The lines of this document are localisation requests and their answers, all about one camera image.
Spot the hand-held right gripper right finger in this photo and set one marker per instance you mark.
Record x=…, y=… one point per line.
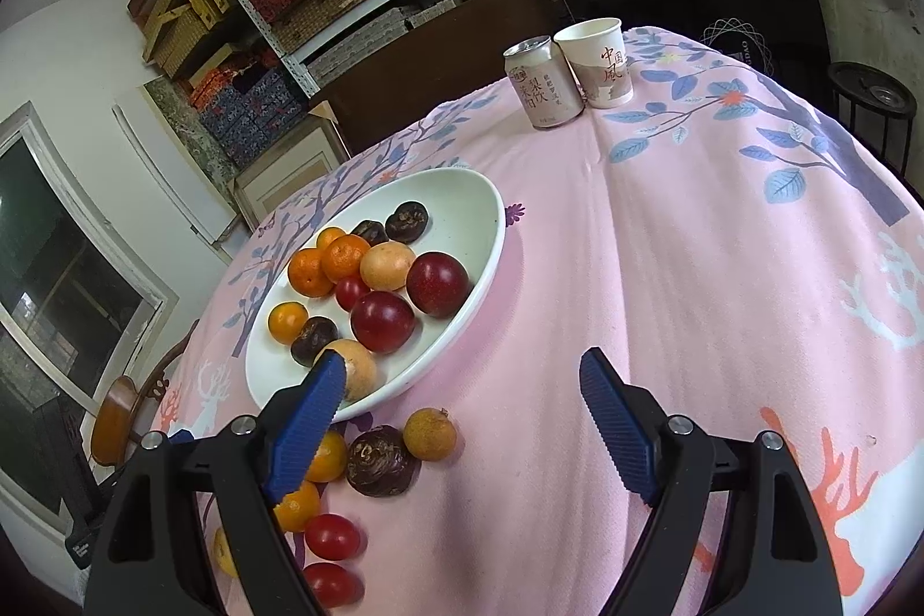
x=613, y=425

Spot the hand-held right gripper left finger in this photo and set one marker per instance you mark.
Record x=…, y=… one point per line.
x=307, y=435

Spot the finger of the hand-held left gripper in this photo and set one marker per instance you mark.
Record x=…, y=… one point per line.
x=180, y=436

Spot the orange mandarin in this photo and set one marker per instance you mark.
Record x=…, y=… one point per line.
x=346, y=259
x=330, y=459
x=297, y=509
x=330, y=236
x=289, y=322
x=309, y=273

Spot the dark wrinkled passion fruit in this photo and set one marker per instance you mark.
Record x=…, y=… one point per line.
x=381, y=461

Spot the yellow passion fruit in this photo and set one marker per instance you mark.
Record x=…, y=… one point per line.
x=388, y=266
x=359, y=374

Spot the red cherry tomato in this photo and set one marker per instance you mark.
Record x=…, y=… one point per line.
x=332, y=536
x=351, y=293
x=330, y=585

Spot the small yellow-brown mandarin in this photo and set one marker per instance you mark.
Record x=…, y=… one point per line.
x=429, y=434

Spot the dark red plum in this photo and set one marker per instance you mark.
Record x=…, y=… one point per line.
x=437, y=284

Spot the white plate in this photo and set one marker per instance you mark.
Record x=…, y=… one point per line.
x=462, y=212

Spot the wooden chair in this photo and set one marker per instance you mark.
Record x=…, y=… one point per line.
x=115, y=421

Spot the pink floral tablecloth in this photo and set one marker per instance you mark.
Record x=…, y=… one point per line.
x=686, y=269

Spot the white framed window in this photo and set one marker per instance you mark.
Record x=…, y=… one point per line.
x=65, y=269

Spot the white board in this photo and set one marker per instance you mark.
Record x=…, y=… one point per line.
x=166, y=161

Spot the stack of blue patterned boxes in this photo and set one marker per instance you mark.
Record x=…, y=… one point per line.
x=245, y=114

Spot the pink drink can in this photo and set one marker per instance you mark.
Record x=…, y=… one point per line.
x=541, y=89

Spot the white paper cup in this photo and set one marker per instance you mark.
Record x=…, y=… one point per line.
x=599, y=64

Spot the brown wooden board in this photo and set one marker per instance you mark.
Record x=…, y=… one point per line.
x=433, y=60

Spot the black round stool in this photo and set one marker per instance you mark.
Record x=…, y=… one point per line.
x=873, y=96

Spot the beige picture frame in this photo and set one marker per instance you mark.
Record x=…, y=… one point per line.
x=289, y=176

